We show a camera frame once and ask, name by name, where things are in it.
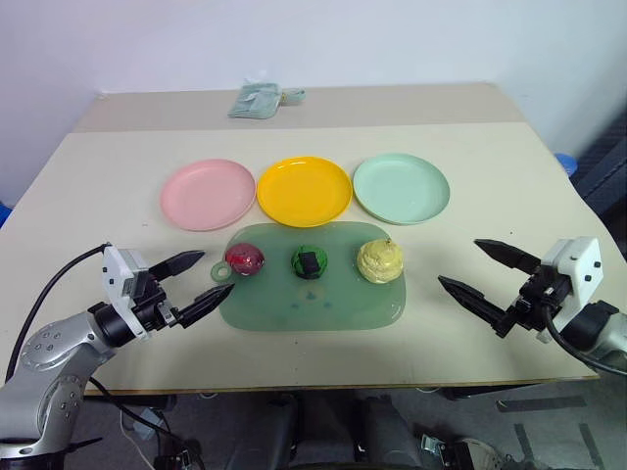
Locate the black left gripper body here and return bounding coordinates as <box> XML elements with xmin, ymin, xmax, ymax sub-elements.
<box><xmin>131</xmin><ymin>271</ymin><xmax>185</xmax><ymax>335</ymax></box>

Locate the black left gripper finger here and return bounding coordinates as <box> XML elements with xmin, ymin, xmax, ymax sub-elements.
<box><xmin>146</xmin><ymin>250</ymin><xmax>207</xmax><ymax>284</ymax></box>
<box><xmin>173</xmin><ymin>283</ymin><xmax>236</xmax><ymax>331</ymax></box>

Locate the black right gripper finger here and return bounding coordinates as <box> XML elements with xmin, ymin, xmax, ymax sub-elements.
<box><xmin>437</xmin><ymin>274</ymin><xmax>516</xmax><ymax>340</ymax></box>
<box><xmin>473</xmin><ymin>238</ymin><xmax>544</xmax><ymax>276</ymax></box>

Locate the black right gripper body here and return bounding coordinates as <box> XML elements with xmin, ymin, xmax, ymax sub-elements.
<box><xmin>506</xmin><ymin>266</ymin><xmax>573</xmax><ymax>335</ymax></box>

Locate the red fruit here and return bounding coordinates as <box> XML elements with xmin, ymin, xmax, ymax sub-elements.
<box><xmin>223</xmin><ymin>242</ymin><xmax>267</xmax><ymax>277</ymax></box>

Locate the pink plate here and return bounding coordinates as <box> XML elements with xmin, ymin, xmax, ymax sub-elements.
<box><xmin>160</xmin><ymin>158</ymin><xmax>258</xmax><ymax>233</ymax></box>

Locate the yellow fruit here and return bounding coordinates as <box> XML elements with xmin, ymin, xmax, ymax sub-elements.
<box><xmin>355</xmin><ymin>236</ymin><xmax>406</xmax><ymax>285</ymax></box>

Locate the dark green round vegetable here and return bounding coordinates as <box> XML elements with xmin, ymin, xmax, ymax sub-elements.
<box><xmin>289</xmin><ymin>244</ymin><xmax>329</xmax><ymax>281</ymax></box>

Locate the light green plate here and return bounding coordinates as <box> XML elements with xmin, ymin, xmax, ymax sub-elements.
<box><xmin>352</xmin><ymin>152</ymin><xmax>452</xmax><ymax>227</ymax></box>

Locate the yellow plate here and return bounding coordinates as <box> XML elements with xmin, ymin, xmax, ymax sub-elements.
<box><xmin>256</xmin><ymin>156</ymin><xmax>355</xmax><ymax>229</ymax></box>

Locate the translucent green cutting mat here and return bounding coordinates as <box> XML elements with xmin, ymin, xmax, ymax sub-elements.
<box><xmin>210</xmin><ymin>220</ymin><xmax>410</xmax><ymax>334</ymax></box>

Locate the blue round object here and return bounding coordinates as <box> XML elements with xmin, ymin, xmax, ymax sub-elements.
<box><xmin>555</xmin><ymin>152</ymin><xmax>580</xmax><ymax>176</ymax></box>

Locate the dark office chair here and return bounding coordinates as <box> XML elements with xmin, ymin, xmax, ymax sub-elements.
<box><xmin>569</xmin><ymin>104</ymin><xmax>627</xmax><ymax>249</ymax></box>

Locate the white sneaker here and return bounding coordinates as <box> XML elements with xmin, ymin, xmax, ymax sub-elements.
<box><xmin>458</xmin><ymin>437</ymin><xmax>507</xmax><ymax>470</ymax></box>

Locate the dark rounded shape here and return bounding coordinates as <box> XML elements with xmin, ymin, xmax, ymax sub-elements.
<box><xmin>354</xmin><ymin>395</ymin><xmax>423</xmax><ymax>470</ymax></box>
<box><xmin>266</xmin><ymin>393</ymin><xmax>355</xmax><ymax>470</ymax></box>

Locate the green cloth pouch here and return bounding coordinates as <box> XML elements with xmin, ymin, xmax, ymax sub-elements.
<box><xmin>226</xmin><ymin>79</ymin><xmax>308</xmax><ymax>120</ymax></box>

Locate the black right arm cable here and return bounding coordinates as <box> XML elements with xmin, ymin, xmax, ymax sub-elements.
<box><xmin>542</xmin><ymin>288</ymin><xmax>627</xmax><ymax>379</ymax></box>

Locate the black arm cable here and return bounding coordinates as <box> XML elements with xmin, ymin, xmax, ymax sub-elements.
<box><xmin>4</xmin><ymin>243</ymin><xmax>113</xmax><ymax>382</ymax></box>
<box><xmin>542</xmin><ymin>288</ymin><xmax>627</xmax><ymax>379</ymax></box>

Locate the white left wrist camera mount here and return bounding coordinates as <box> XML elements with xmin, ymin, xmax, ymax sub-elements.
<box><xmin>101</xmin><ymin>245</ymin><xmax>150</xmax><ymax>341</ymax></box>

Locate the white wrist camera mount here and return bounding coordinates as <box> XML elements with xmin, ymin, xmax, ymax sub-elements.
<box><xmin>101</xmin><ymin>245</ymin><xmax>150</xmax><ymax>341</ymax></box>
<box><xmin>535</xmin><ymin>236</ymin><xmax>603</xmax><ymax>345</ymax></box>

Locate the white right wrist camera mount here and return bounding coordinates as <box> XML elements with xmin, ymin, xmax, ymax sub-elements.
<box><xmin>535</xmin><ymin>236</ymin><xmax>603</xmax><ymax>345</ymax></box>

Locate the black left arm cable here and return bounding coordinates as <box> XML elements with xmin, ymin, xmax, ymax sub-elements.
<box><xmin>4</xmin><ymin>243</ymin><xmax>113</xmax><ymax>382</ymax></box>

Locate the thin black cable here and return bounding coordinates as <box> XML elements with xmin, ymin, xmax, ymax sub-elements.
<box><xmin>87</xmin><ymin>376</ymin><xmax>198</xmax><ymax>470</ymax></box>

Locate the metal caster bracket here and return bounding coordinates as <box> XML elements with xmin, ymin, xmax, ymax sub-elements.
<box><xmin>418</xmin><ymin>432</ymin><xmax>445</xmax><ymax>455</ymax></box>

